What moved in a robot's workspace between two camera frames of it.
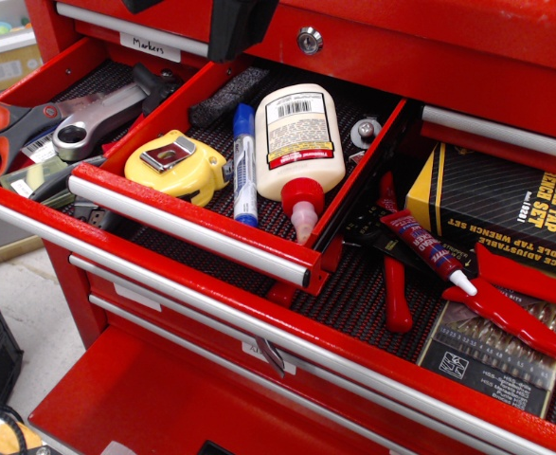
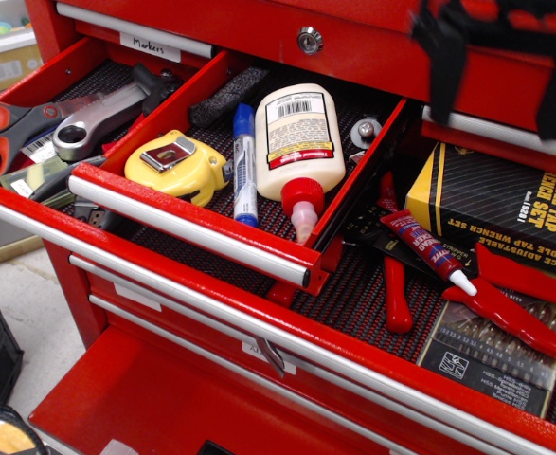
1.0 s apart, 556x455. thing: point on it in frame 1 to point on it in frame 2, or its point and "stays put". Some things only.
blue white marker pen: (244, 164) stays put
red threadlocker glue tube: (430, 249) stays put
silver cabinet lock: (309, 41) stays put
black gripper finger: (238, 26) to (445, 45)
